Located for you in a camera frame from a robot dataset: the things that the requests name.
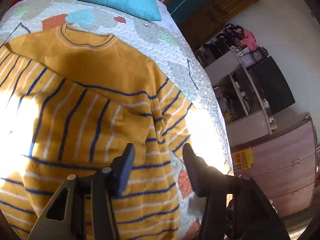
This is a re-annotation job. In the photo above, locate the yellow printed sign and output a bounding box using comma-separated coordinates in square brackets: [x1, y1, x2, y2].
[232, 147, 254, 171]

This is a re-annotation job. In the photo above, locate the brown wooden door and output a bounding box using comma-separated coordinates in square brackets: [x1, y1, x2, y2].
[178, 0, 260, 52]

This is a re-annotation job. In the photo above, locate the round dark clock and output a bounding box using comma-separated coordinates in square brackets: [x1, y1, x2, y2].
[252, 50, 263, 62]

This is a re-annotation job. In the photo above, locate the white shelving unit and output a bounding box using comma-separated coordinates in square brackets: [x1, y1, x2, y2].
[195, 24, 277, 147]

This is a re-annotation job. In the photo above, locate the purple chest of drawers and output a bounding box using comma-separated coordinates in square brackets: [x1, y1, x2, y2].
[232, 118, 317, 217]

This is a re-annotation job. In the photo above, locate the black television screen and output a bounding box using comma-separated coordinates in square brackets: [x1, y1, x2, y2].
[250, 56, 295, 115]

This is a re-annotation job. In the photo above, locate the heart patchwork quilt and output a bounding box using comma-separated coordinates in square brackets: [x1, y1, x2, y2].
[1, 0, 233, 239]

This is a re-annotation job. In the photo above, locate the white bed sheet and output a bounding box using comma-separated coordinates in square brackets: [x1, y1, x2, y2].
[32, 0, 183, 34]

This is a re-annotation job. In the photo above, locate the purple square clock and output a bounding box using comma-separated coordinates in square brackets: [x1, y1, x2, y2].
[240, 54, 255, 67]

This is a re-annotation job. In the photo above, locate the yellow striped knit sweater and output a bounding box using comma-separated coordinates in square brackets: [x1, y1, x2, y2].
[1, 24, 195, 239]

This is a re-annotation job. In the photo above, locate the pink clothes pile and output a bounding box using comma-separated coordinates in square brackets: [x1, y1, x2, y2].
[240, 29, 258, 51]

